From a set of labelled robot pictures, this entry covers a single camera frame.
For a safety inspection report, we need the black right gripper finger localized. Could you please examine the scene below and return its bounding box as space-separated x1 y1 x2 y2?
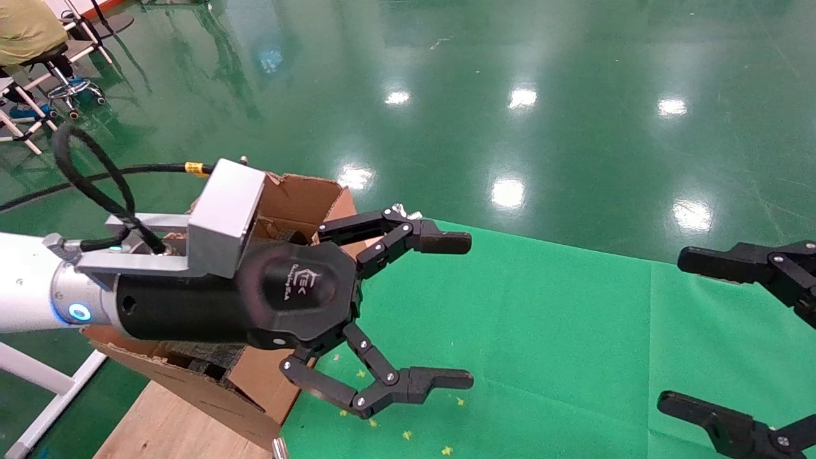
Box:
678 241 816 329
658 390 816 459

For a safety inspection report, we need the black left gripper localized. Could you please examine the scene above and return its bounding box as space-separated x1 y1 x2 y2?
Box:
116 205 474 419

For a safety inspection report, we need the torn brown cardboard carton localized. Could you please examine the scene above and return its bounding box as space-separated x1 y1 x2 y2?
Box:
80 172 378 451

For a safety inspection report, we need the green cloth table mat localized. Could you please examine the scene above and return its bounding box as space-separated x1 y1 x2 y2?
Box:
279 219 816 459

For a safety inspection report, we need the black foam padding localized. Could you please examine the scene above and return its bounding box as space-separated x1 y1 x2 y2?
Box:
166 341 247 381

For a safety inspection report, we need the black stool chrome base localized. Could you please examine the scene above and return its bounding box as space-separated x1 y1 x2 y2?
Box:
19 43 107 122

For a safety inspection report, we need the white pipe rack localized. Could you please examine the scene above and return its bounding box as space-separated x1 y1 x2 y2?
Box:
0 0 117 157

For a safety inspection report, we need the black round stand base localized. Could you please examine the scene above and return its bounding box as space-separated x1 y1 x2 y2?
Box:
89 0 136 36

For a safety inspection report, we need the person in yellow shirt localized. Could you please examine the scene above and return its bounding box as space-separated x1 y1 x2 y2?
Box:
0 0 68 67

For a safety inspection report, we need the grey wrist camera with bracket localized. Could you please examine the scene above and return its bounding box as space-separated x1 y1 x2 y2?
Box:
75 158 266 291

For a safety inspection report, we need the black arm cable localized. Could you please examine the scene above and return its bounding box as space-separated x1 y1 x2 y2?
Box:
0 162 215 212

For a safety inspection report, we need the black camera cable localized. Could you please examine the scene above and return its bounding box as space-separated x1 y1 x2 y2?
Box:
53 124 168 256

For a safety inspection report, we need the white pipe frame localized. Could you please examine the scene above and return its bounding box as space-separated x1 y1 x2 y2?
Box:
0 341 109 459

